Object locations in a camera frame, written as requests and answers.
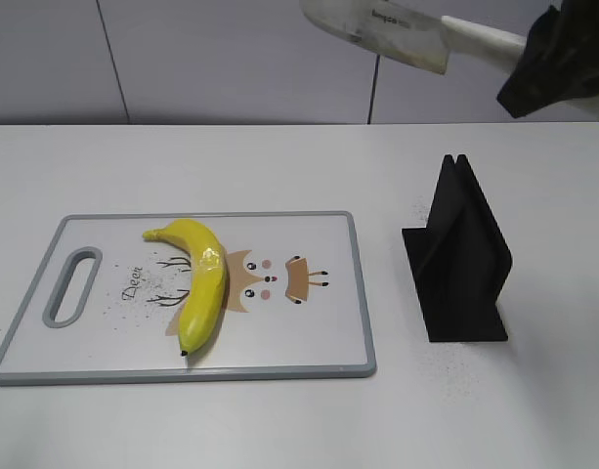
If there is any white-handled kitchen knife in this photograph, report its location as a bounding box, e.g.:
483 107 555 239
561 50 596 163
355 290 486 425
300 0 526 75

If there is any black knife stand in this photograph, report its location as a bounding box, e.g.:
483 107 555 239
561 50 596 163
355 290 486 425
402 154 513 343

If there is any yellow plastic banana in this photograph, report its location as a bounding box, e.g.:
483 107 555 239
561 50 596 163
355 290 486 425
142 218 228 357

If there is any white grey-rimmed cutting board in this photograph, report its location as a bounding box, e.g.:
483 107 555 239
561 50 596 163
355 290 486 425
0 211 376 386

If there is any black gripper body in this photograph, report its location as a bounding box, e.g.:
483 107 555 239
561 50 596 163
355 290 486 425
496 1 599 118

